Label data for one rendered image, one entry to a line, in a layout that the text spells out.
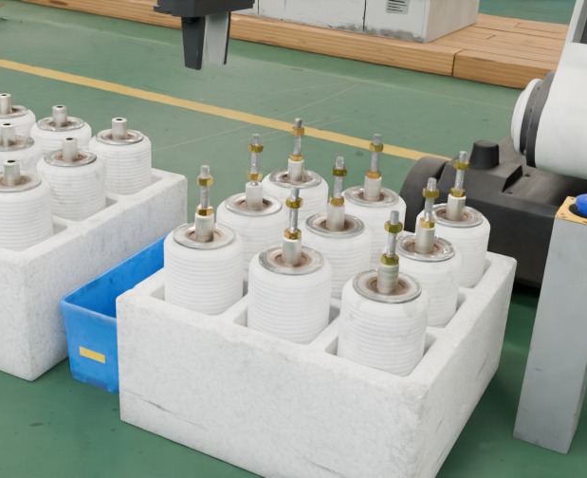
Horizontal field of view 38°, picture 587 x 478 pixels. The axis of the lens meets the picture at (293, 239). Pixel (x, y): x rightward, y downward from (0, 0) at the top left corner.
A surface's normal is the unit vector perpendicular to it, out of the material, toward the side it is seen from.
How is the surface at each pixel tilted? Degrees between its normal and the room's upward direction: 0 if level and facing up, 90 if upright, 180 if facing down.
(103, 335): 92
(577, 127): 77
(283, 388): 90
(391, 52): 90
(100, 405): 0
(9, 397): 0
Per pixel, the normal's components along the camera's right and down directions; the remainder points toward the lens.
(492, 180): -0.32, -0.40
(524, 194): 0.05, -0.91
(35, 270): 0.89, 0.22
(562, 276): -0.47, 0.35
